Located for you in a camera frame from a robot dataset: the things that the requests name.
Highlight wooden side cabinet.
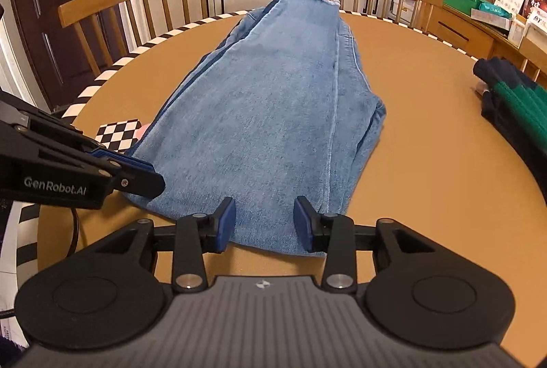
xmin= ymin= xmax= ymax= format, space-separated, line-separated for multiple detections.
xmin=426 ymin=2 xmax=547 ymax=67

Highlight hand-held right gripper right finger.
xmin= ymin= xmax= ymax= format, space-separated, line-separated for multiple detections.
xmin=294 ymin=195 xmax=437 ymax=294

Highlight navy green blue knit sweater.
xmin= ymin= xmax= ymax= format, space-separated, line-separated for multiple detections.
xmin=473 ymin=57 xmax=547 ymax=183

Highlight dark brown door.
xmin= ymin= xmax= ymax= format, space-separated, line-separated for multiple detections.
xmin=3 ymin=0 xmax=129 ymax=109

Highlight blue denim jeans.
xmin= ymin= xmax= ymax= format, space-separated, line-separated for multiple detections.
xmin=127 ymin=0 xmax=388 ymax=258

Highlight teal tissue pack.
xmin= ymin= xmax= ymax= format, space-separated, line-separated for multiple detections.
xmin=471 ymin=2 xmax=513 ymax=31

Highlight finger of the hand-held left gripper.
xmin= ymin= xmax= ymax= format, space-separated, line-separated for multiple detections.
xmin=102 ymin=165 xmax=166 ymax=198
xmin=0 ymin=89 xmax=156 ymax=181

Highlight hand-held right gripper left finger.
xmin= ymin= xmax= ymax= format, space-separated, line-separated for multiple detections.
xmin=93 ymin=196 xmax=237 ymax=292

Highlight black cable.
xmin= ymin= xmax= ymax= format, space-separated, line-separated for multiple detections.
xmin=68 ymin=206 xmax=88 ymax=254

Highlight black white checkerboard card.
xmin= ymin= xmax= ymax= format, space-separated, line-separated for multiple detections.
xmin=96 ymin=119 xmax=148 ymax=153

